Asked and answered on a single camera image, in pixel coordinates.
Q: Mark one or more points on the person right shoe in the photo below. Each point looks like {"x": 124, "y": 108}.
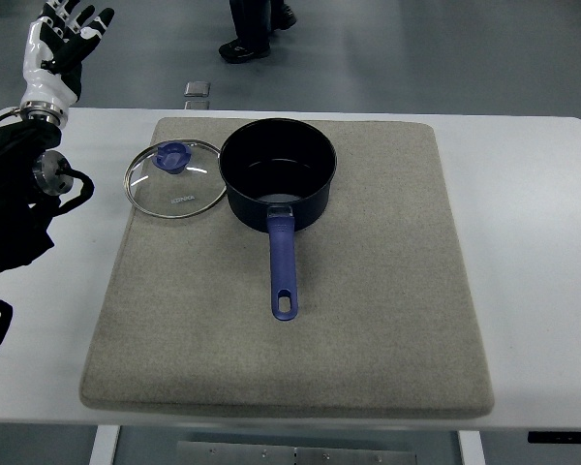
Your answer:
{"x": 282, "y": 16}

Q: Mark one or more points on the glass pot lid blue knob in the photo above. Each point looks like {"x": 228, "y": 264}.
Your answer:
{"x": 175, "y": 179}

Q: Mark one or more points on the person left shoe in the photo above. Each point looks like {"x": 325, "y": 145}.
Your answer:
{"x": 251, "y": 20}

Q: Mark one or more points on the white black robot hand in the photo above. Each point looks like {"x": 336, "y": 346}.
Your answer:
{"x": 58, "y": 41}

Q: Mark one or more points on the floor socket plate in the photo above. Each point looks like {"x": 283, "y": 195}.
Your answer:
{"x": 197, "y": 89}
{"x": 197, "y": 105}

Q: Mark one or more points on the metal base plate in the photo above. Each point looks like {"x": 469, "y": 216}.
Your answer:
{"x": 191, "y": 452}

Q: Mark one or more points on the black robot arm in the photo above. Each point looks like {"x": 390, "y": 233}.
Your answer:
{"x": 37, "y": 184}

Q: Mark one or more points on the right white table leg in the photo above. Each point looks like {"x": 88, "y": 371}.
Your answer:
{"x": 471, "y": 448}

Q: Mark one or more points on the beige fabric mat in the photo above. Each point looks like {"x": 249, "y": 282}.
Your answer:
{"x": 366, "y": 313}

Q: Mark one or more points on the white table leg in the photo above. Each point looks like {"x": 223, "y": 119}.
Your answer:
{"x": 104, "y": 445}
{"x": 471, "y": 448}

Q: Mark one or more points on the person shoe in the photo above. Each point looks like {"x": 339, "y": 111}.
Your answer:
{"x": 251, "y": 20}
{"x": 282, "y": 16}

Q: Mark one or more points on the upper floor socket plate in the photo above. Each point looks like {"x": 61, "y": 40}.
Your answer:
{"x": 197, "y": 89}

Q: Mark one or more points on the lower floor socket plate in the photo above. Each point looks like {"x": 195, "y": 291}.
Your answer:
{"x": 197, "y": 105}

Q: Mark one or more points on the black table control panel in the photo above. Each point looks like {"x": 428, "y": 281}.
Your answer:
{"x": 555, "y": 437}

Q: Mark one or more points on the dark pot blue handle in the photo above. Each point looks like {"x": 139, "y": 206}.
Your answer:
{"x": 278, "y": 173}

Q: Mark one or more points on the left white table leg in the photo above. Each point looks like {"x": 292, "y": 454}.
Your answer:
{"x": 104, "y": 445}

